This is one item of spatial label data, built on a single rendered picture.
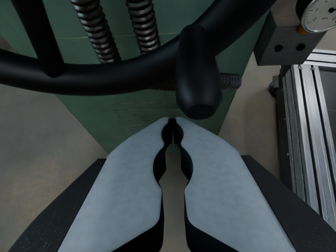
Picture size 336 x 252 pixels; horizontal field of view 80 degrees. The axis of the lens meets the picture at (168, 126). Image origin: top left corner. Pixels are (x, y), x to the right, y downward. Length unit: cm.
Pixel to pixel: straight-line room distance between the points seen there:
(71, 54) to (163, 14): 19
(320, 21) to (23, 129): 112
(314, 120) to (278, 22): 49
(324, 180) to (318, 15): 50
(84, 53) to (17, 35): 11
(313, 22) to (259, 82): 81
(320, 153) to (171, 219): 53
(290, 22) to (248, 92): 73
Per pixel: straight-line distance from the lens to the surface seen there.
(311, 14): 33
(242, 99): 105
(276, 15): 38
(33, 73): 20
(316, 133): 78
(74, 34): 41
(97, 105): 56
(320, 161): 75
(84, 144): 98
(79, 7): 22
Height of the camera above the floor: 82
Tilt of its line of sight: 62 degrees down
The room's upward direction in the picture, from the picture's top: 5 degrees counter-clockwise
